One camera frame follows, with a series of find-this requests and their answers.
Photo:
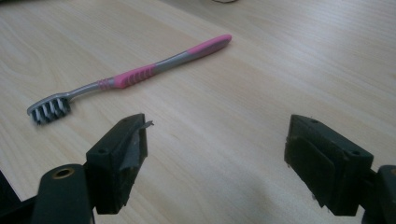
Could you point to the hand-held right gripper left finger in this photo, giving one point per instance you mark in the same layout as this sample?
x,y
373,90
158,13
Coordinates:
x,y
116,168

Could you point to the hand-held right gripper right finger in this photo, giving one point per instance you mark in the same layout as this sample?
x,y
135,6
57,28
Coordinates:
x,y
330,168

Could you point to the pink and grey toothbrush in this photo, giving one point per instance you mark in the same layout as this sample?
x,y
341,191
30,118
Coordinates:
x,y
134,76

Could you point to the dark round table grommet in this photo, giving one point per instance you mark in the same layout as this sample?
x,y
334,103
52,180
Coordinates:
x,y
224,1

